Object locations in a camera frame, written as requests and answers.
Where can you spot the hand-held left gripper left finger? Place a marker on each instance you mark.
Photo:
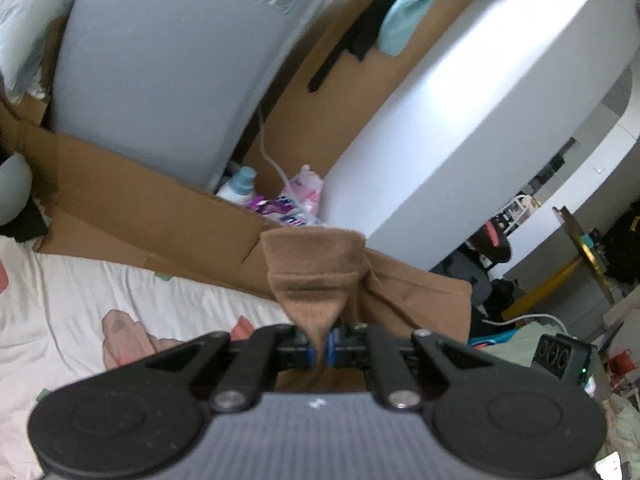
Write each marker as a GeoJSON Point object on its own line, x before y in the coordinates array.
{"type": "Point", "coordinates": [311, 354]}

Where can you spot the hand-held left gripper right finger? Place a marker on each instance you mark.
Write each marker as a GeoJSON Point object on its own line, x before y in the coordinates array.
{"type": "Point", "coordinates": [332, 354]}

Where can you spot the brown t-shirt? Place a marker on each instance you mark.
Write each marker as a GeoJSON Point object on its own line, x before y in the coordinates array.
{"type": "Point", "coordinates": [310, 270]}

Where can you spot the purple refill bag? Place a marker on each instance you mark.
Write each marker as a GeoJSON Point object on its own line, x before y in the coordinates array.
{"type": "Point", "coordinates": [265, 206]}

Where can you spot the white and pink refill bag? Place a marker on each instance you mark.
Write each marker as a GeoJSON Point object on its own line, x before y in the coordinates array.
{"type": "Point", "coordinates": [302, 195]}

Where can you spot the teal printed cloth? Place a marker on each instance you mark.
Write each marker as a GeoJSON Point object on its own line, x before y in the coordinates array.
{"type": "Point", "coordinates": [492, 341]}

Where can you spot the black office chair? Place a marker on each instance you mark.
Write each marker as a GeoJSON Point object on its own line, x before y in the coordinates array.
{"type": "Point", "coordinates": [480, 260]}

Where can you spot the detergent bottle with blue cap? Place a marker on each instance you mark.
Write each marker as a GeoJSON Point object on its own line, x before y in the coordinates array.
{"type": "Point", "coordinates": [237, 187]}

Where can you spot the light green cloth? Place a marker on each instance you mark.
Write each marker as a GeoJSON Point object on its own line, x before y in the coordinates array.
{"type": "Point", "coordinates": [520, 347]}

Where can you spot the white bear printed blanket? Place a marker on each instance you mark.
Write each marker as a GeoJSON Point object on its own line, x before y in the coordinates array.
{"type": "Point", "coordinates": [100, 300]}

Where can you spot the brown cardboard sheet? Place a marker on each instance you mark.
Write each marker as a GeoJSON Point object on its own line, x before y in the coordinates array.
{"type": "Point", "coordinates": [150, 200]}

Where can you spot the black device with round ports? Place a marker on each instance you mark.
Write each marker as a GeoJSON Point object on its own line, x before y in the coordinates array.
{"type": "Point", "coordinates": [560, 360]}

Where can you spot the black cloth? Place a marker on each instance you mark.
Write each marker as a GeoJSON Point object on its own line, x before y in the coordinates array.
{"type": "Point", "coordinates": [25, 222]}

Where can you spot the black hanging garment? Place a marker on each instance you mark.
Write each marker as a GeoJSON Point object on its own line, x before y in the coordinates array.
{"type": "Point", "coordinates": [365, 35]}

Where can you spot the grey refrigerator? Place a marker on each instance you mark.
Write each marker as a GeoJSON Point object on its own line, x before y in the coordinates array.
{"type": "Point", "coordinates": [175, 60]}

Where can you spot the teal hanging cloth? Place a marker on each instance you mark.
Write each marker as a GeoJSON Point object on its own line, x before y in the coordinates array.
{"type": "Point", "coordinates": [405, 25]}

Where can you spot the grey neck pillow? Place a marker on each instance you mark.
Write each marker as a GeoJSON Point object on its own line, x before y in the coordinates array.
{"type": "Point", "coordinates": [12, 190]}

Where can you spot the white pillow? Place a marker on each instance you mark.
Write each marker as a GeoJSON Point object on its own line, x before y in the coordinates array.
{"type": "Point", "coordinates": [30, 10]}

